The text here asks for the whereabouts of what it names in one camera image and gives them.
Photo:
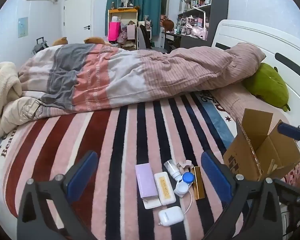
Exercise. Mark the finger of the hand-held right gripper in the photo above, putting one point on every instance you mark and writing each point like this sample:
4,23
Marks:
288,129
293,192

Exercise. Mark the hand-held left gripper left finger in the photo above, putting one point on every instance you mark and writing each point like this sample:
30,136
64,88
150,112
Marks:
81,177

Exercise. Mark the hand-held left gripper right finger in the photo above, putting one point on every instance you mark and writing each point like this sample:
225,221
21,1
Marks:
216,177

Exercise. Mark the gold rectangular box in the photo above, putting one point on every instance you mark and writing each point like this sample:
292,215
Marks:
198,183

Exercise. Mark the cardboard box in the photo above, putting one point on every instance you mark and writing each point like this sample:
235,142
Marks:
242,160

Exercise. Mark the blue and white lens case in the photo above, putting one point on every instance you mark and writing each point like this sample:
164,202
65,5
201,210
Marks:
183,185

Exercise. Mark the small white bottle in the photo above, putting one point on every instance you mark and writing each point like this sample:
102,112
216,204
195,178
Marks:
173,170

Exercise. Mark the white case with orange label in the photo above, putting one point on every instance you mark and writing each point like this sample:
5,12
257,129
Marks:
165,188

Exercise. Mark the white charger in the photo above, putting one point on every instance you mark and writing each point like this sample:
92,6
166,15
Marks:
170,216

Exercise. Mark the purple carton box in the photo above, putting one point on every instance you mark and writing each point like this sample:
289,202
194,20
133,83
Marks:
146,181

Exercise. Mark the pink spotted cloth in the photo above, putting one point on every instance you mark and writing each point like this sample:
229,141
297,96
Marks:
295,175

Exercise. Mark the pink plastic clip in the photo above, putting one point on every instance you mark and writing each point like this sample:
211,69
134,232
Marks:
185,165

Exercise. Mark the green plush toy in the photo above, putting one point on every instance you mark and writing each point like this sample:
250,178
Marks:
267,85

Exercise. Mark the striped fleece blanket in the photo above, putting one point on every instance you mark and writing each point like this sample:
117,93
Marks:
120,142

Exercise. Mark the pink striped pillow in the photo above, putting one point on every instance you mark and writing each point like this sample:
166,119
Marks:
242,102

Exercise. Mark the beige quilted cloth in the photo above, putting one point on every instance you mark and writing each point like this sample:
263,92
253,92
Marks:
22,112

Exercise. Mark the white headboard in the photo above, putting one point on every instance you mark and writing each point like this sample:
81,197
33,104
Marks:
260,33

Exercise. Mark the pink and grey duvet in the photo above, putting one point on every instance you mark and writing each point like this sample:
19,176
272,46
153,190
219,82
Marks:
130,77

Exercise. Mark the cream fluffy blanket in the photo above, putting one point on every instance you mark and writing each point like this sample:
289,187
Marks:
2,87

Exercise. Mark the dark desk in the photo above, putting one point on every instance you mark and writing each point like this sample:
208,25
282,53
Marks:
187,41

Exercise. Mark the brown plush toy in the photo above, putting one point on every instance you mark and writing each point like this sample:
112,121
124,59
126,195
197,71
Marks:
95,40
61,41

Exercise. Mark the grey suitcase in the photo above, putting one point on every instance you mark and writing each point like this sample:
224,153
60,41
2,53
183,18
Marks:
39,46

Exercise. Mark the grey bookcase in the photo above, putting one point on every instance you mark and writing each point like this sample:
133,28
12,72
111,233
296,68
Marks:
216,7

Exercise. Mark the bright pink bag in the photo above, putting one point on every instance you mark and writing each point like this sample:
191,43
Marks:
114,31

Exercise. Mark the grey desk chair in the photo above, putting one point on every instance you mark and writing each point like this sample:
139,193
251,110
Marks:
145,38

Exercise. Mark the pale pink box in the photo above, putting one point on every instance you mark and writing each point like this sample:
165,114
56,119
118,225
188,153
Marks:
131,32

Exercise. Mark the round brown plush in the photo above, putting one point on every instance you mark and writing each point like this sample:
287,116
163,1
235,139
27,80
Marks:
168,25

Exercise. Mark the white door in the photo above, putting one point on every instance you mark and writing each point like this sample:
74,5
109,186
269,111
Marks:
77,17

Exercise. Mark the yellow and white shelf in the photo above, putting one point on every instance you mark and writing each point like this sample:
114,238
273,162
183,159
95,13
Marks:
122,11

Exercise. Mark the pale wall poster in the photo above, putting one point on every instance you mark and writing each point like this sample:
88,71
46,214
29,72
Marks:
23,27

